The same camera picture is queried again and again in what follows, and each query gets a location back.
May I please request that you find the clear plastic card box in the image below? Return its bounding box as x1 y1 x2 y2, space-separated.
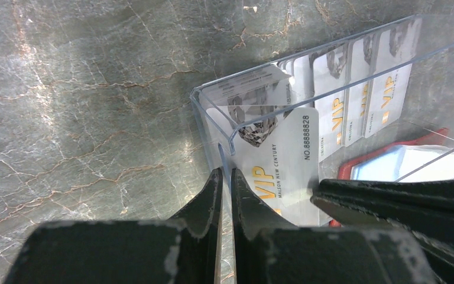
190 15 454 283

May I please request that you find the red leather card holder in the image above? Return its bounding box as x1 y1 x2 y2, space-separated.
329 128 454 228

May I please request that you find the silver VIP card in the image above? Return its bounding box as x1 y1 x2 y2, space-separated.
206 107 325 226

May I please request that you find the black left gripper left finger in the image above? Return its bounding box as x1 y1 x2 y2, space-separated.
5 168 223 283

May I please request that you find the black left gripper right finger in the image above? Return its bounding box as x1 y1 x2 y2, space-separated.
231 169 436 283

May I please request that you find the stack of silver VIP cards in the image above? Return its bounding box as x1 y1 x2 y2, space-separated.
193 17 423 161

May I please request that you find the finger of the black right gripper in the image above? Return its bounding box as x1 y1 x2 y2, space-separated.
311 179 454 265

